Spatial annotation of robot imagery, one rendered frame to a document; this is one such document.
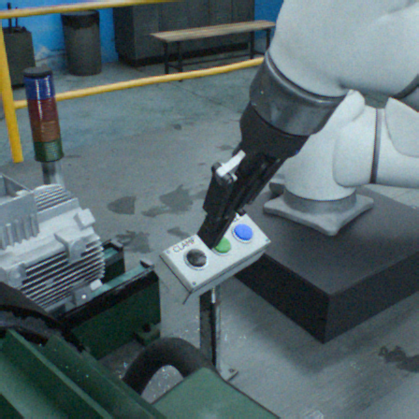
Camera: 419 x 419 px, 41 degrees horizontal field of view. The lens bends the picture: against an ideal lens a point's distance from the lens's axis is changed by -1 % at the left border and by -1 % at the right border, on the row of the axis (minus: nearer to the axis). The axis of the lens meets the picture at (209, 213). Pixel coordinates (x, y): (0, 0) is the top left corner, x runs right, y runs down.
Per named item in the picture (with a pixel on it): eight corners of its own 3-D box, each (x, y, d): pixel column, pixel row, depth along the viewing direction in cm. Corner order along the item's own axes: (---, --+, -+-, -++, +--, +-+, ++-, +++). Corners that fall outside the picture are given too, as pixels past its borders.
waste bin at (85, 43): (93, 65, 611) (89, 7, 582) (110, 73, 583) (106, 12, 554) (60, 71, 591) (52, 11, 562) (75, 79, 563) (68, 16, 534)
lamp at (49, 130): (41, 144, 116) (38, 122, 114) (26, 137, 119) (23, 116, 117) (66, 137, 120) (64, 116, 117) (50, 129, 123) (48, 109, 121)
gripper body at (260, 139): (285, 79, 63) (252, 137, 70) (235, 94, 58) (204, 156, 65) (331, 123, 61) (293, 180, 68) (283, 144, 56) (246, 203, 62)
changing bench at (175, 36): (261, 59, 635) (263, 20, 615) (280, 65, 612) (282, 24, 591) (152, 77, 567) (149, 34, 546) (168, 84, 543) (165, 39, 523)
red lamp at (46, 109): (38, 122, 114) (36, 101, 112) (23, 116, 117) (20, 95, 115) (64, 116, 117) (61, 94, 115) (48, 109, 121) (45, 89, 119)
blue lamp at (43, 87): (36, 101, 112) (32, 79, 109) (20, 95, 115) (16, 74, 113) (61, 94, 115) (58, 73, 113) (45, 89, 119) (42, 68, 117)
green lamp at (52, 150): (44, 164, 118) (41, 144, 116) (29, 156, 122) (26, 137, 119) (68, 156, 122) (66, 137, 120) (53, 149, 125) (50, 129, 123)
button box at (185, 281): (181, 307, 80) (194, 288, 76) (151, 269, 82) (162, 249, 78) (259, 259, 91) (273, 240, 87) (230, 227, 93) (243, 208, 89)
